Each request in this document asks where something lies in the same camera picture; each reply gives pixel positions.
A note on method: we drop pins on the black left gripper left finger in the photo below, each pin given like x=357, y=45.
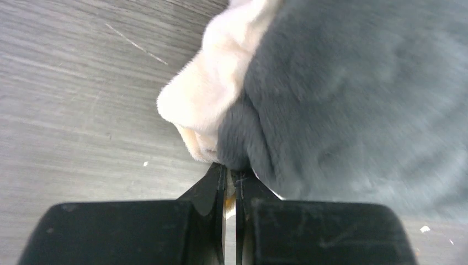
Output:
x=186, y=230

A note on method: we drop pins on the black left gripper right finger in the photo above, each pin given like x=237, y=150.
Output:
x=274, y=231

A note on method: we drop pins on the grey pillowcase with cream frill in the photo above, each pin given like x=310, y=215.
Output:
x=341, y=101

